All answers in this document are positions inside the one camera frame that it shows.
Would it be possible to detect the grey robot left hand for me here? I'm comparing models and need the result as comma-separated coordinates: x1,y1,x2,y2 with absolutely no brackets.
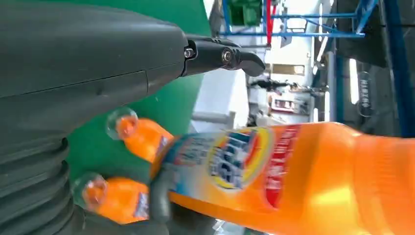
0,0,267,235

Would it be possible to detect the orange drink bottle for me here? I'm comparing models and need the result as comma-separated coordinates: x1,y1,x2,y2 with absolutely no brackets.
71,172,151,225
150,121,415,235
106,107,176,163

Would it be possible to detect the white side table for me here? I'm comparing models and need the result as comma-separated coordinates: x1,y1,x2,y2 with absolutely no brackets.
190,69,251,130

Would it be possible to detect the green crate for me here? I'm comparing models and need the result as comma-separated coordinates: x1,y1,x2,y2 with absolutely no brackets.
228,0,264,27

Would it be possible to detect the red pole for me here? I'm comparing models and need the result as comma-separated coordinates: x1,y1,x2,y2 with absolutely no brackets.
266,0,274,46

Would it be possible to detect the blue metal rack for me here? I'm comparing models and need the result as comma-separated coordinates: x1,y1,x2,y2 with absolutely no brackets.
220,0,379,40

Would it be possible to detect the blue metal post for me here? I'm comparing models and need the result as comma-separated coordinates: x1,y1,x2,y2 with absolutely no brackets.
383,0,415,139

